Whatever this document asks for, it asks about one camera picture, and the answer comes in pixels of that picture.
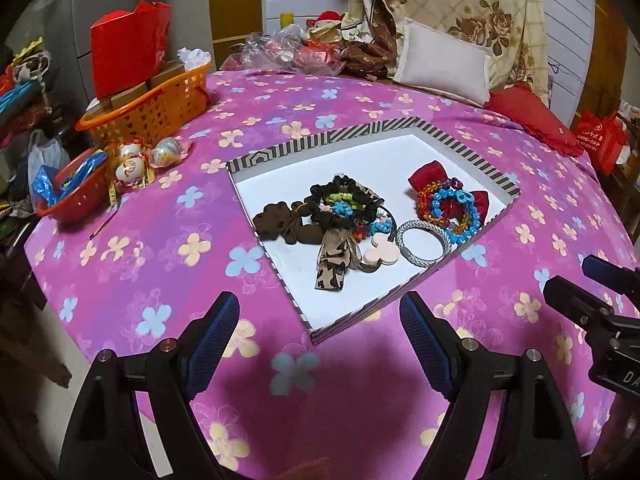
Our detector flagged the orange plastic basket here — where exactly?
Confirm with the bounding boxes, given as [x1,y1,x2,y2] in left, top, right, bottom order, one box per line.
[76,62,213,148]

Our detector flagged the rainbow crystal bead bracelet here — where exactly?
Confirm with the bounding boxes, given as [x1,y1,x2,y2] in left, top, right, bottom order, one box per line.
[417,180,481,233]

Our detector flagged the white plastic bag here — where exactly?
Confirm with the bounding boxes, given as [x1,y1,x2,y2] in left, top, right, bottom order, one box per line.
[27,130,71,181]

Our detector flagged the blue plastic bag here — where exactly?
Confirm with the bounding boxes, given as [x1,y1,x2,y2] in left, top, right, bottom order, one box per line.
[31,152,108,208]

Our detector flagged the brown scrunchie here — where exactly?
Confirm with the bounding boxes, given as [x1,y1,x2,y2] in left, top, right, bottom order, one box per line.
[252,201,326,246]

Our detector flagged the pink mouse-shaped hair clip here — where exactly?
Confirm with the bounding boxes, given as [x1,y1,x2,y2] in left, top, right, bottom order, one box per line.
[362,232,401,273]

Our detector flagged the leopard print bow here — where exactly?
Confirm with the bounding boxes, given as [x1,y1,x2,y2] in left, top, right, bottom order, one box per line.
[314,185,388,292]

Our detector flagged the red shopping bag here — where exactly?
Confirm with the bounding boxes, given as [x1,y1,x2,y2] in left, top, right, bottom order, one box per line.
[575,110,628,176]

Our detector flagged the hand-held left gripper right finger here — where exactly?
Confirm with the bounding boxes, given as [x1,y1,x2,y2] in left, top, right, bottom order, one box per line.
[399,291,586,480]

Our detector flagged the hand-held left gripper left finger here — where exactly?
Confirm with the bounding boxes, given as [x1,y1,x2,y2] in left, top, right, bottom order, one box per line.
[57,291,241,480]

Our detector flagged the striped cardboard tray box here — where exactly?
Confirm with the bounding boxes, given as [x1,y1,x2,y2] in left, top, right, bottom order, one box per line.
[226,116,522,346]

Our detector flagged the thin brown stick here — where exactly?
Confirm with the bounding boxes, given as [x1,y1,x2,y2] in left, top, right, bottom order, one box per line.
[90,210,119,240]

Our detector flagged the pink blue chain link bracelet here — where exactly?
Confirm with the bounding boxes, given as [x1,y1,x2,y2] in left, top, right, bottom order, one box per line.
[447,176,478,203]

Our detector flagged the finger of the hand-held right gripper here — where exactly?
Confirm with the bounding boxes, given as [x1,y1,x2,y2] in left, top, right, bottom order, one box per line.
[544,275,619,332]
[581,255,640,298]

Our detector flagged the clear plastic bags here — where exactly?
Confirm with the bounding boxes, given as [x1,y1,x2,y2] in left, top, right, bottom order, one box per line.
[240,30,311,68]

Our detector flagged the white pillow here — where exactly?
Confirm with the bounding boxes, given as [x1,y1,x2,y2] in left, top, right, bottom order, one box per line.
[392,22,492,107]

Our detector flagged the white tissue paper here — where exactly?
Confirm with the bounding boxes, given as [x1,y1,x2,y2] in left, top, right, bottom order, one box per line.
[177,47,212,72]

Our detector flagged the brown wooden door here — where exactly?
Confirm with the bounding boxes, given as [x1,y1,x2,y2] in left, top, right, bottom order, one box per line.
[207,0,263,68]

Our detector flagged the pink floral bedspread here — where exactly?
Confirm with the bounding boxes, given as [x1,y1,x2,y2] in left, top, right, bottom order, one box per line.
[25,67,636,480]

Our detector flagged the red bow hair clip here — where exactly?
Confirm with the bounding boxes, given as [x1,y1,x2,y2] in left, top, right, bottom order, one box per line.
[407,160,506,221]

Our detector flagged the brown floral quilt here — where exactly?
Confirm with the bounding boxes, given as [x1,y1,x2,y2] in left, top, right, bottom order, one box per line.
[345,0,401,81]

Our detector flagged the multicolour small bead bracelet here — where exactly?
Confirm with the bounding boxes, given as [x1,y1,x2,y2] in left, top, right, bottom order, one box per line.
[322,187,371,241]

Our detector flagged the black scrunchie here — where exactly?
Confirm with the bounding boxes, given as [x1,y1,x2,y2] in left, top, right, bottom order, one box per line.
[306,175,373,228]

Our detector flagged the red frilled pillow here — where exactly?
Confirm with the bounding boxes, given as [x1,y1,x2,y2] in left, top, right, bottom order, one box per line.
[484,85,586,157]

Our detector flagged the red gift bag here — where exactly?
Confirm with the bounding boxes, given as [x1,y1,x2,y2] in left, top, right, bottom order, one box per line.
[90,1,172,100]

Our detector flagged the red plush toy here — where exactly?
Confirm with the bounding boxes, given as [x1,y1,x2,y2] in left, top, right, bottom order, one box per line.
[305,10,351,41]

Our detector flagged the red plastic colander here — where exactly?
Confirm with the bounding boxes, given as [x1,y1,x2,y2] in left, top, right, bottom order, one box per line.
[37,147,112,224]

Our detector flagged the brown cardboard box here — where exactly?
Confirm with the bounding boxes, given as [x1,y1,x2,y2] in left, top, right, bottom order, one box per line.
[110,60,183,107]

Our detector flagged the blue beaded bracelet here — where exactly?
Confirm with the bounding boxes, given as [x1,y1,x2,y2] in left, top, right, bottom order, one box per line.
[430,177,483,246]

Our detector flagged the silver woven bracelet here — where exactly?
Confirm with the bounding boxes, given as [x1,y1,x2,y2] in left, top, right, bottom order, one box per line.
[396,219,452,266]

